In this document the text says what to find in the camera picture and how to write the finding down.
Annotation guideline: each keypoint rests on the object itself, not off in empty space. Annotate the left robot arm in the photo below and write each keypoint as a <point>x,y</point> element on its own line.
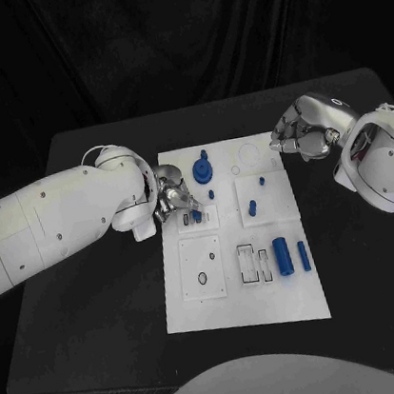
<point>59,220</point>

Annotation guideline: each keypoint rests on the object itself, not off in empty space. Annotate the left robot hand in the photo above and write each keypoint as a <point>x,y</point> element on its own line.
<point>174,193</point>

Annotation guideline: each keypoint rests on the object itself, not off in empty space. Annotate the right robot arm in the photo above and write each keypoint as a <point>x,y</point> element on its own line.
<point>384,169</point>

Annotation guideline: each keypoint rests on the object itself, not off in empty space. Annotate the blue gear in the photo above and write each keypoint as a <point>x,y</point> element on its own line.
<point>202,172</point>

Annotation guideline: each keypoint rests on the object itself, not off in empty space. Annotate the small blue peg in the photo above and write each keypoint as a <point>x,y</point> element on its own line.
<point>211,194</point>
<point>262,181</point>

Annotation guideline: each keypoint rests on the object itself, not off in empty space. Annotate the thick blue cylinder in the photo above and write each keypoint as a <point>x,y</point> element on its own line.
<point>283,256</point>

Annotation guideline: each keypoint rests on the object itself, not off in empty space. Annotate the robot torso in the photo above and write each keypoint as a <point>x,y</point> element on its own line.
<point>272,387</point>

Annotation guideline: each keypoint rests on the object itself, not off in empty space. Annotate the white task board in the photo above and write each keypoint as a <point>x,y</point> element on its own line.
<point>244,305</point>

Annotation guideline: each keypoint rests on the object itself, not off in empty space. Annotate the thin long blue cylinder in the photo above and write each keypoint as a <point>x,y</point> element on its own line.
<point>304,255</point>

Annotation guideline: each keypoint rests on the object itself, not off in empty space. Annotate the blue plug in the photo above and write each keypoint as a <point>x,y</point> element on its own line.
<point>196,215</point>

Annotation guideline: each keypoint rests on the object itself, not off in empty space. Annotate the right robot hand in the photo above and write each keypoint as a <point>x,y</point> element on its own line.
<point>317,115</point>

